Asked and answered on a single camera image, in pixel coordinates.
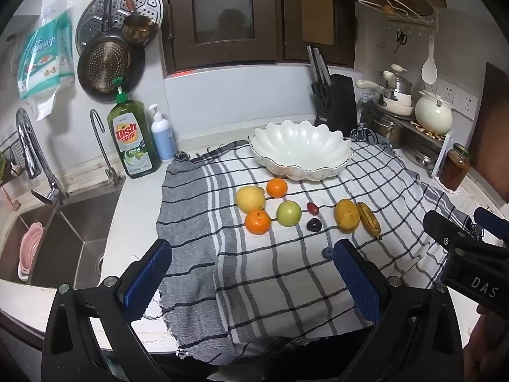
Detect honey jar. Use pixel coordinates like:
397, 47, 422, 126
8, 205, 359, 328
438, 143, 472, 192

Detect stainless steel sink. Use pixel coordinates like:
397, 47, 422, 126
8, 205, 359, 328
0, 188, 122, 289

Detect glass pot lid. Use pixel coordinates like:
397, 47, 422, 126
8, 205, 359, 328
413, 149, 439, 168

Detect black knife block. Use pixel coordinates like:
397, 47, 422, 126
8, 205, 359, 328
314, 74, 359, 129

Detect hanging plastic bag packet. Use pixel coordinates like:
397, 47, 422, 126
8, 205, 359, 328
16, 9, 77, 121

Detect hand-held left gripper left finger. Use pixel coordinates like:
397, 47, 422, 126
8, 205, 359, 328
42, 238, 173, 382

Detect large steel pot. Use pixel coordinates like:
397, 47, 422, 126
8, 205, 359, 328
371, 113, 409, 149

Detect large chrome faucet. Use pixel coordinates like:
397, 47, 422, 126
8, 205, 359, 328
15, 107, 69, 208

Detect yellow mango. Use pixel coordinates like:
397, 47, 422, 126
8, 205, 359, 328
334, 199, 361, 234

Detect green dish soap bottle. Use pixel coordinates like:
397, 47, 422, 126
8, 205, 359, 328
107, 77, 162, 179

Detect steel pot with cream handle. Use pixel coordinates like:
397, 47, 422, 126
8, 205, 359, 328
381, 63, 414, 102

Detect pink collapsible basin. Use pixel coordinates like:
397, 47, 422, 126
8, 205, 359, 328
17, 222, 44, 283

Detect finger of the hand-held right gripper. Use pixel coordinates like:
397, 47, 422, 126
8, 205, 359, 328
473, 207, 509, 247
422, 210, 484, 255

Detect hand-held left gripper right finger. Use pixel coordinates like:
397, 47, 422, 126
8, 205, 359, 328
332, 239, 465, 382

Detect person's right hand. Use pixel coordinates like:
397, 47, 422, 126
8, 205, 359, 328
463, 308, 509, 382

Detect wire sink rack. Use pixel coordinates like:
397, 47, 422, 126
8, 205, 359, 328
0, 134, 31, 187

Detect white scalloped bowl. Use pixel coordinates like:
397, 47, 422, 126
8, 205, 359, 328
248, 120, 353, 180

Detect green apple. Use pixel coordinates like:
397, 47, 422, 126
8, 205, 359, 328
276, 201, 302, 228

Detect black kitchen scissors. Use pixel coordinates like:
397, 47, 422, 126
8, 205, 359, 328
311, 81, 333, 111

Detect white rice spoon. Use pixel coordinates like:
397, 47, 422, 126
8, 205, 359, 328
421, 35, 438, 85

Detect thin gooseneck faucet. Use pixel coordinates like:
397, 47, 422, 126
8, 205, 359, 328
89, 109, 126, 187

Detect white wall sockets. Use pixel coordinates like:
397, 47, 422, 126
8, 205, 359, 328
423, 79, 480, 121

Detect steel handle knife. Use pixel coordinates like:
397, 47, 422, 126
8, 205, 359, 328
314, 48, 333, 85
306, 46, 324, 84

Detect round metal steamer plate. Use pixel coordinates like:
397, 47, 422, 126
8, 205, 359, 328
75, 0, 164, 55

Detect white wire wall rack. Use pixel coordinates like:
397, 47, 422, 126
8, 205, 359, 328
357, 0, 440, 37

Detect white round kettle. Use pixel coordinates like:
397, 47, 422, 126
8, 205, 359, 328
414, 89, 454, 135

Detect metal kitchen shelf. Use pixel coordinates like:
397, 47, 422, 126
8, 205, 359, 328
360, 101, 453, 178

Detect dark perforated strainer pan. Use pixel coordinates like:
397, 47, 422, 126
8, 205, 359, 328
77, 0, 146, 102

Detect white blue pump bottle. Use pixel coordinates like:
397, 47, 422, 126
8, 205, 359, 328
149, 103, 178, 164

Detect yellow lemon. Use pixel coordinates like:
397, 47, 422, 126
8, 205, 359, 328
235, 186, 266, 214

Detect spotted yellow banana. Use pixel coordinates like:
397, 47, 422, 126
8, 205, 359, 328
356, 202, 382, 240

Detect brown wooden board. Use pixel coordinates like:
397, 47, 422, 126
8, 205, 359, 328
471, 61, 509, 208

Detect small brass pot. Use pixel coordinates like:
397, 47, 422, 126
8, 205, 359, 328
121, 0, 160, 44

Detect grey white checked cloth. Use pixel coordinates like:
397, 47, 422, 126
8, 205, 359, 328
156, 125, 480, 367

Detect orange mandarin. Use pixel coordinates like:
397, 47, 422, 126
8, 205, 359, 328
244, 209, 272, 236
266, 177, 288, 199

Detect brown wooden cabinet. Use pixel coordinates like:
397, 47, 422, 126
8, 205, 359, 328
156, 0, 357, 77

